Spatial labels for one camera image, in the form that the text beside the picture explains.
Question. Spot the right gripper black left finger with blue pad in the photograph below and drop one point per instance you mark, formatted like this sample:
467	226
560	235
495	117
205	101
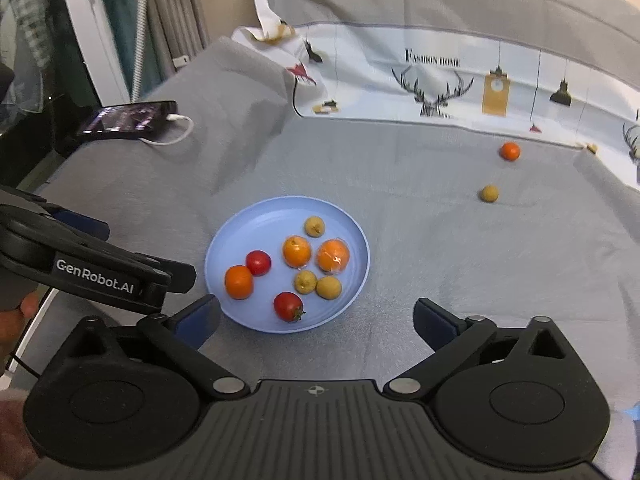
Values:
175	341

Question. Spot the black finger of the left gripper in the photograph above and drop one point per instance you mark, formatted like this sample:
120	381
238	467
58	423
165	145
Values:
32	202
37	249

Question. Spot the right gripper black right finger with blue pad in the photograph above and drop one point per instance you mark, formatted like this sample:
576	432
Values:
456	342

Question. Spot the yellow-green round longan fruit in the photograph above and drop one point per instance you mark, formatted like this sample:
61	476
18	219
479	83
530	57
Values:
329	287

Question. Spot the small yellow longan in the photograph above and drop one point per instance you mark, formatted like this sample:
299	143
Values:
314	226
305	282
489	194

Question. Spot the person's left hand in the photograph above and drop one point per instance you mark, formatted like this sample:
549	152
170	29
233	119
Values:
13	323

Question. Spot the red cherry tomato upper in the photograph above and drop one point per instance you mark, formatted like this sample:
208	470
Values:
258	262

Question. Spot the red tomato with stem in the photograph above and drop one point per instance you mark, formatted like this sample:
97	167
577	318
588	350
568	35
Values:
288	307

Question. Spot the black smartphone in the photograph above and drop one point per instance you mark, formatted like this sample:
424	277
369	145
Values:
143	120

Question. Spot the light blue round plate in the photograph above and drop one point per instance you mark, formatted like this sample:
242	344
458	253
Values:
265	226

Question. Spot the grey bed sheet cloth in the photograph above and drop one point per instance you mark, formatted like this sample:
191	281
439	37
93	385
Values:
562	239

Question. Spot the plastic-wrapped orange tangerine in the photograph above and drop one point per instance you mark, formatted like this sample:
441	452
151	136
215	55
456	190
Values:
333	256

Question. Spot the small yellow longan top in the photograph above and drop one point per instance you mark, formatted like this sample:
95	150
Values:
314	226

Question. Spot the grey curtain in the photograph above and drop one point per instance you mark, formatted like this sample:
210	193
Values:
174	34

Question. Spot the white printed deer fabric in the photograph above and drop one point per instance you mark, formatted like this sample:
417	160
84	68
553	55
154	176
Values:
429	76

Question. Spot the white window frame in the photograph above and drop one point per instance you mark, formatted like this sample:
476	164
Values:
98	49

